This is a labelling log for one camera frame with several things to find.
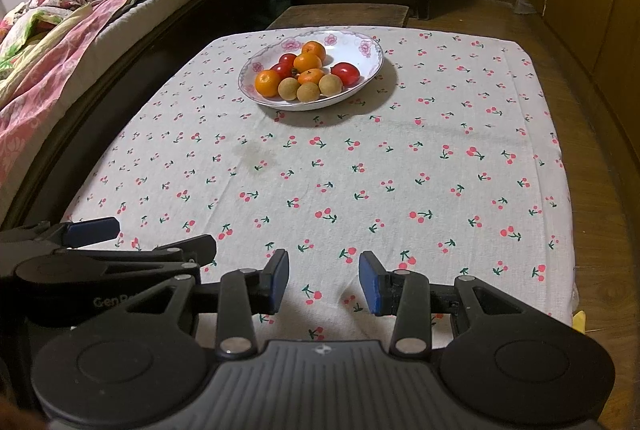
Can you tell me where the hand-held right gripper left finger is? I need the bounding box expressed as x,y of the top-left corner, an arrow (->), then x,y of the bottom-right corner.
117,249 -> 291,356

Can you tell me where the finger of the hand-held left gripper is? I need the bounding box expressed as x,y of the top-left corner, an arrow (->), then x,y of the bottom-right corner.
0,217 -> 121,257
52,234 -> 218,271

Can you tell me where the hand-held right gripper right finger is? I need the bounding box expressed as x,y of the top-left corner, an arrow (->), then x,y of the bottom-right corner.
359,250 -> 538,358

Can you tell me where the large red cherry tomato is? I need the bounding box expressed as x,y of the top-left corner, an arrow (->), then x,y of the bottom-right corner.
330,62 -> 361,86

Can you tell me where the white floral rimmed plate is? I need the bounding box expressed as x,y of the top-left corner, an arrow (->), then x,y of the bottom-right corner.
238,29 -> 385,111

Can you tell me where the cherry print tablecloth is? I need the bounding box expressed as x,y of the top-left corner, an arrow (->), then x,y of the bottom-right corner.
60,24 -> 573,343

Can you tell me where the pink floral blanket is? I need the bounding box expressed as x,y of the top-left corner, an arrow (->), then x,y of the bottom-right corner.
0,0 -> 232,176

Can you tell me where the bed with pink bedding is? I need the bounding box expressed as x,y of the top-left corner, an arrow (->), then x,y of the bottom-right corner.
0,0 -> 291,231

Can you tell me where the yellow green floral quilt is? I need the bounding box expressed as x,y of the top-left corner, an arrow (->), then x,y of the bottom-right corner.
0,0 -> 92,111

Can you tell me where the brown wooden bench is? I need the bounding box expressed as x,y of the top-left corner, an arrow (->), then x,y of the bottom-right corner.
265,3 -> 411,31

